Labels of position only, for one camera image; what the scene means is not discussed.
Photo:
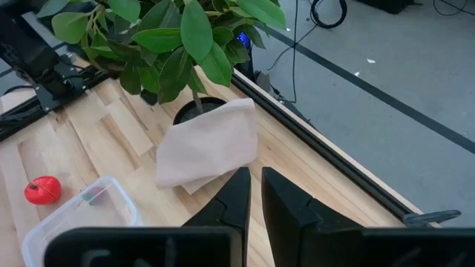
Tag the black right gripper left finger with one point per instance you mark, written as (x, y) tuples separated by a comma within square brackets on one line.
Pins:
[(234, 207)]

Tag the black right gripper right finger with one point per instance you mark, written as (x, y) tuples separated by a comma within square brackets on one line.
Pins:
[(297, 230)]

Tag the red toy apple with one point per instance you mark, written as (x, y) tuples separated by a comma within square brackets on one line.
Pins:
[(42, 191)]

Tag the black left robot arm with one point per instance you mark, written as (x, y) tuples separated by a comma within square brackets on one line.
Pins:
[(33, 63)]

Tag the clear plastic tupperware container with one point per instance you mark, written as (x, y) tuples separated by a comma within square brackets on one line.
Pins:
[(74, 219)]

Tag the beige cloth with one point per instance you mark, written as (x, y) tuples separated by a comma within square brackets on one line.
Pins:
[(208, 148)]

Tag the black plant pot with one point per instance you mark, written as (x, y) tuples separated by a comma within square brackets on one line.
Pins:
[(211, 105)]

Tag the black computer tower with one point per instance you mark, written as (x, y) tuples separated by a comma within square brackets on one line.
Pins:
[(245, 55)]

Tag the green artificial plant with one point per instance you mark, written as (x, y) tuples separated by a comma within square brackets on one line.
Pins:
[(196, 29)]

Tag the black floor box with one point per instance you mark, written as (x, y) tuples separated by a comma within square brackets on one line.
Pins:
[(386, 5)]

